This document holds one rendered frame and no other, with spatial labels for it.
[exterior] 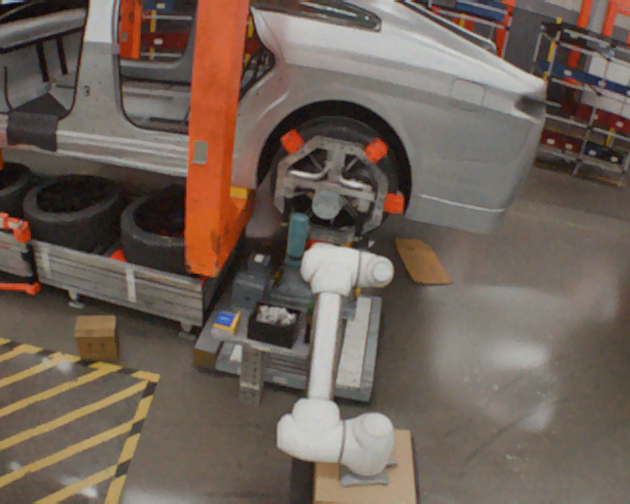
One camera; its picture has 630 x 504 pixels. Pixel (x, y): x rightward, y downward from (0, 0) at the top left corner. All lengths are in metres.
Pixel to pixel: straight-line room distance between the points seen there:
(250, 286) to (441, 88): 1.36
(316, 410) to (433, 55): 1.65
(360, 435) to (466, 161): 1.49
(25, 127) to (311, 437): 2.56
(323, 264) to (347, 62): 1.07
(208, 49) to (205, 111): 0.26
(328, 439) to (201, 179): 1.20
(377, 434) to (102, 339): 1.56
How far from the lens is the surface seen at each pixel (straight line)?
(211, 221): 2.29
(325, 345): 1.73
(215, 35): 2.03
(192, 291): 2.66
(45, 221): 3.09
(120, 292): 2.88
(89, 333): 2.69
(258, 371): 2.36
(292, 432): 1.68
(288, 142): 2.50
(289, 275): 3.02
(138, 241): 2.78
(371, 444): 1.67
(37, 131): 3.31
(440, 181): 2.62
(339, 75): 2.47
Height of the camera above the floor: 1.95
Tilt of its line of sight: 32 degrees down
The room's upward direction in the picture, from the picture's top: 9 degrees clockwise
